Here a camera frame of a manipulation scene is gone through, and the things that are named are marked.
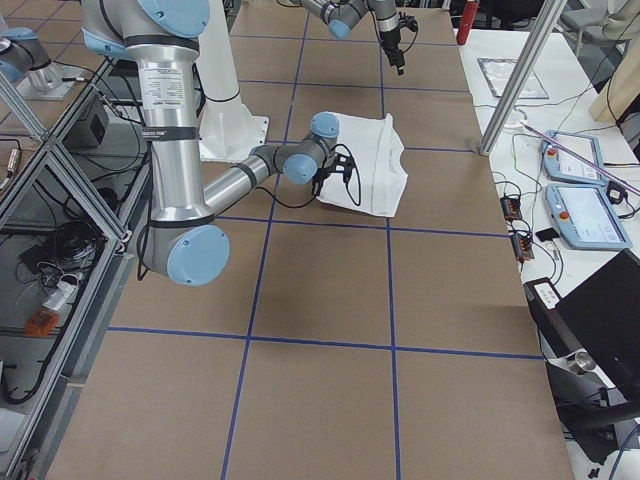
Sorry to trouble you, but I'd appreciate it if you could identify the red bottle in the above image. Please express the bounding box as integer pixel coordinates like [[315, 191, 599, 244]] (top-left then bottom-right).
[[456, 0, 480, 46]]

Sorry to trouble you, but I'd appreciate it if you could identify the black box under table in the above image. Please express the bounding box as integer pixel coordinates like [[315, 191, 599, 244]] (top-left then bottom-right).
[[63, 98, 109, 148]]

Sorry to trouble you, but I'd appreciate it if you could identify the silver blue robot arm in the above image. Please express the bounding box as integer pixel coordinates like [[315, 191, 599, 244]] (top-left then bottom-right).
[[81, 1, 339, 287], [289, 0, 418, 76]]

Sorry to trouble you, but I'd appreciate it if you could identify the upper teach pendant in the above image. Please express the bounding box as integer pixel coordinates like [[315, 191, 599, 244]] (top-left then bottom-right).
[[541, 130, 606, 186]]

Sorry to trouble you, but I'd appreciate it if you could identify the teach pendant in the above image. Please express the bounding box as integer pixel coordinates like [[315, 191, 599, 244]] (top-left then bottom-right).
[[541, 130, 606, 186], [544, 183, 633, 251]]

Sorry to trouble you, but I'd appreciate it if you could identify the orange device on floor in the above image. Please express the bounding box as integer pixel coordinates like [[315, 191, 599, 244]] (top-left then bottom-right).
[[24, 307, 59, 338]]

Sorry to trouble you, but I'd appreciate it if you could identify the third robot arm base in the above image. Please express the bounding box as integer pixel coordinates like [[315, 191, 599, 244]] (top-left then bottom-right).
[[1, 27, 84, 100]]

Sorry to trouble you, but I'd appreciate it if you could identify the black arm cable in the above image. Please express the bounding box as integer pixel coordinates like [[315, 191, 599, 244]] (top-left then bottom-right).
[[134, 142, 364, 281]]

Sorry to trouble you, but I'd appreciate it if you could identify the black laptop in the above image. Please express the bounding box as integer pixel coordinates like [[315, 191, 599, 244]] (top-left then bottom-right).
[[533, 249, 639, 400]]

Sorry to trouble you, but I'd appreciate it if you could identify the aluminium frame post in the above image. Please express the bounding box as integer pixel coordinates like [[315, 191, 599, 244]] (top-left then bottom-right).
[[479, 0, 567, 156]]

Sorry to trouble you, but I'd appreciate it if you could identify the white labelled black box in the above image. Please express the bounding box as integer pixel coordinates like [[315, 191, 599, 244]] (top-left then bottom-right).
[[523, 277, 562, 320]]

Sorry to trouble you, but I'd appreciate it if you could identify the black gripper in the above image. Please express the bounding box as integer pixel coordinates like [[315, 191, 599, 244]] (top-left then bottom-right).
[[378, 27, 405, 76], [311, 161, 336, 197]]

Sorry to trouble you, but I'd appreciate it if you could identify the small black electronics board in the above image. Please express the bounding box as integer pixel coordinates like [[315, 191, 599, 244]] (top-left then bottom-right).
[[500, 196, 523, 221]]

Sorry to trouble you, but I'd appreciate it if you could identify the lower teach pendant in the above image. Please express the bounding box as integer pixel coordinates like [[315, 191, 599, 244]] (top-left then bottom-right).
[[544, 183, 633, 251]]

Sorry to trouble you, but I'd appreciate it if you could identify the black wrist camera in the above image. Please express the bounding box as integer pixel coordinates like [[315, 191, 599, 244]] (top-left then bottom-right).
[[398, 12, 419, 33], [332, 153, 356, 184]]

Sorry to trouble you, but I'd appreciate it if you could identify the white long-sleeve printed shirt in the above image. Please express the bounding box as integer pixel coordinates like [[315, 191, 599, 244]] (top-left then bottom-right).
[[318, 113, 408, 217]]

